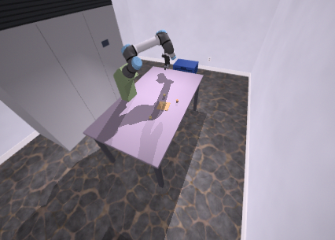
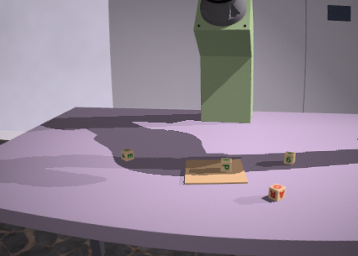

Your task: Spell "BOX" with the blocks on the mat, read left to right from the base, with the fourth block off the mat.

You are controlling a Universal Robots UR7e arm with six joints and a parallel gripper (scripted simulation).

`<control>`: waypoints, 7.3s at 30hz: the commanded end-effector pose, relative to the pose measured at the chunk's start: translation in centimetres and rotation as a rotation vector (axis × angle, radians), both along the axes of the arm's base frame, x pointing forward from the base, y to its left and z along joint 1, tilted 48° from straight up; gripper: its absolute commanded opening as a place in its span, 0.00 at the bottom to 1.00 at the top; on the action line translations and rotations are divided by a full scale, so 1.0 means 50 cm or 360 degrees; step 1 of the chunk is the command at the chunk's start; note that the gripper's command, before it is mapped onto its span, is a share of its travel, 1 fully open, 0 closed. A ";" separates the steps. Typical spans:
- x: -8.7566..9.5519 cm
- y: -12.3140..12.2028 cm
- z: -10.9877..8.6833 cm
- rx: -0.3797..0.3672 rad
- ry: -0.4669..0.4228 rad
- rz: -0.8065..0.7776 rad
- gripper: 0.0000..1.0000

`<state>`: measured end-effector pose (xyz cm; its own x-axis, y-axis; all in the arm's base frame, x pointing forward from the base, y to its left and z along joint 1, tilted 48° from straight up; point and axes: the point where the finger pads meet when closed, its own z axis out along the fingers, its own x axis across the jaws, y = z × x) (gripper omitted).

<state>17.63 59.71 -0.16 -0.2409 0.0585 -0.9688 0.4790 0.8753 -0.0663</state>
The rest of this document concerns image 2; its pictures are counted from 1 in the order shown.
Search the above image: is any peach flat mat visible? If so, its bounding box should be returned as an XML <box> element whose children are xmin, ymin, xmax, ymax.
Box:
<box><xmin>185</xmin><ymin>159</ymin><xmax>248</xmax><ymax>185</ymax></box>

